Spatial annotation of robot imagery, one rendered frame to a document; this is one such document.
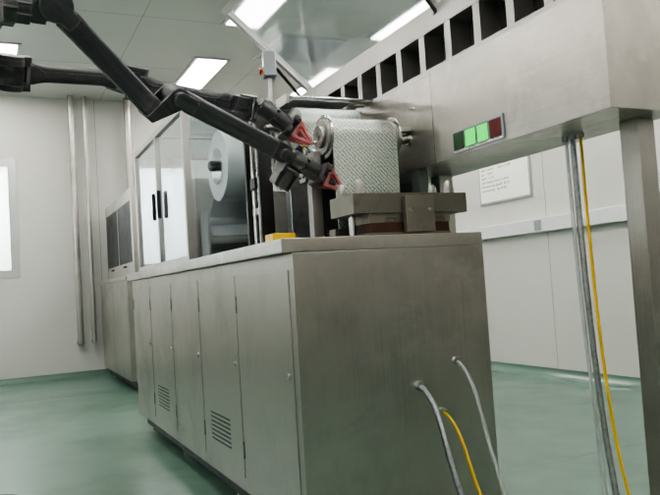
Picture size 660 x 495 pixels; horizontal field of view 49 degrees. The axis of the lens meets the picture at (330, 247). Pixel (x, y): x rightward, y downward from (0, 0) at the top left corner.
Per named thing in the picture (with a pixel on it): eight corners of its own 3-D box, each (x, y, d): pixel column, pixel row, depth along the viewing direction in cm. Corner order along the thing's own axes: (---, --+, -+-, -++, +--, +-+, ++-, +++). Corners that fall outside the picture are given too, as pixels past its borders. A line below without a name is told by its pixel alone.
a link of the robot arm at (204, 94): (120, 99, 236) (124, 65, 232) (129, 98, 241) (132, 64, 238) (247, 126, 230) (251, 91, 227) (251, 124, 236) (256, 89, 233)
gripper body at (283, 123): (292, 133, 230) (272, 118, 228) (281, 140, 239) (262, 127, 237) (302, 116, 232) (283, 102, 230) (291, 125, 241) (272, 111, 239)
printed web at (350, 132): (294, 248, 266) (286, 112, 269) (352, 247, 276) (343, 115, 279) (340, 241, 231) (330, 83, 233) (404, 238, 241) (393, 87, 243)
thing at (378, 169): (336, 205, 232) (333, 147, 233) (400, 204, 242) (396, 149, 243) (337, 205, 231) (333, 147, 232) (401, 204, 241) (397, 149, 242)
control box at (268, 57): (258, 80, 294) (257, 55, 295) (275, 80, 295) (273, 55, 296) (259, 75, 287) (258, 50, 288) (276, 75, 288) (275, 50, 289)
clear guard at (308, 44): (228, 12, 320) (229, 11, 321) (311, 89, 335) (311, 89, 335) (327, -112, 225) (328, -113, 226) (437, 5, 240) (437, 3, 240)
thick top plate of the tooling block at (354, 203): (330, 219, 226) (329, 199, 226) (439, 216, 243) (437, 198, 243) (354, 213, 212) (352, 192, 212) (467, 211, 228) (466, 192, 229)
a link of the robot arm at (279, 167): (285, 147, 217) (271, 138, 223) (265, 181, 218) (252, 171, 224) (312, 164, 225) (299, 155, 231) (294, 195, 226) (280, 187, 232)
